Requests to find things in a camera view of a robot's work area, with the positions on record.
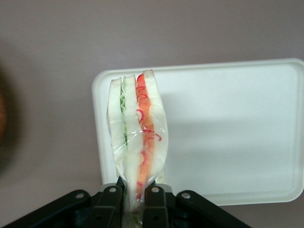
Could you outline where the plastic-wrapped triangle sandwich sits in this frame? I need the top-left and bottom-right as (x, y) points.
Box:
(105, 68), (169, 213)

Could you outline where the round brown wicker basket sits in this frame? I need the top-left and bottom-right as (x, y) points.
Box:
(0, 59), (8, 171)

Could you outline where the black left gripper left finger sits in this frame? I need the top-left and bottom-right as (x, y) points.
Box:
(0, 177), (126, 228)

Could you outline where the cream rectangular plastic tray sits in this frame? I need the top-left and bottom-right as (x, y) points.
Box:
(91, 58), (304, 206)

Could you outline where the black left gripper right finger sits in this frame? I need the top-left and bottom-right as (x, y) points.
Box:
(142, 179), (253, 228)

